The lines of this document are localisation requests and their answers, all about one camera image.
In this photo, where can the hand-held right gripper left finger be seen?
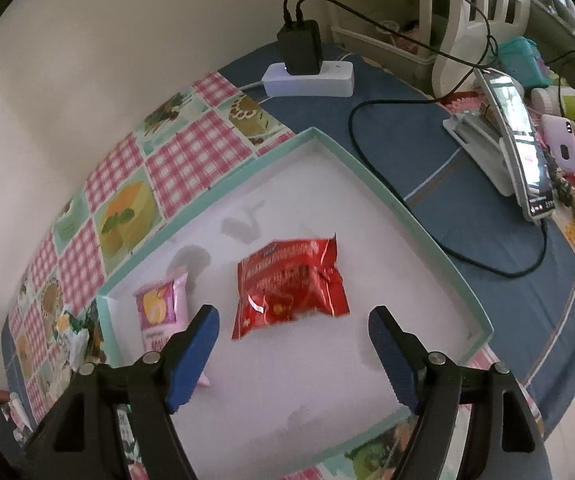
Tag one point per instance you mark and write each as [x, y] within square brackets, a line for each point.
[193, 357]

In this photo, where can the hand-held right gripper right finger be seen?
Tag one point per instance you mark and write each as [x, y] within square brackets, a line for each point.
[392, 355]

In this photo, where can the pink snack packet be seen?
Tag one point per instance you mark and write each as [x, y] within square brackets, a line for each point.
[160, 305]

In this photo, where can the large red snack packet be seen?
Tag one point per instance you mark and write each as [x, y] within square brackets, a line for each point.
[287, 285]

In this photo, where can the green white snack packet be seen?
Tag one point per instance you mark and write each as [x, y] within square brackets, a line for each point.
[74, 340]

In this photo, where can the mint-rimmed white box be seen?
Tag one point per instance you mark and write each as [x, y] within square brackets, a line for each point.
[292, 200]

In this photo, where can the pink checkered tablecloth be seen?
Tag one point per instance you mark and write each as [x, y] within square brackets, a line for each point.
[187, 155]

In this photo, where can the white phone stand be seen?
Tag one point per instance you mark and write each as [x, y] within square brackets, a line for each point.
[472, 135]

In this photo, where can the smartphone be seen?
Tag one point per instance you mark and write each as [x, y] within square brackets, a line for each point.
[517, 130]

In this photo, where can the pink power bank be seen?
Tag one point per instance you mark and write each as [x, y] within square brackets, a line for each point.
[557, 140]

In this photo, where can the white power strip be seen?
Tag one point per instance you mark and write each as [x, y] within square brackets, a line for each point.
[327, 84]

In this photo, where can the green round container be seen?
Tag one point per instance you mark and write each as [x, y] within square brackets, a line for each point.
[572, 105]

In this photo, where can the black charger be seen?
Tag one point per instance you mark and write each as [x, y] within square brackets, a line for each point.
[300, 47]

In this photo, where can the teal toy case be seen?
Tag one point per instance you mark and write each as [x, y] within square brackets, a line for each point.
[522, 57]

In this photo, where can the white plastic chair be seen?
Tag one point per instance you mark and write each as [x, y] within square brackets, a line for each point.
[460, 20]

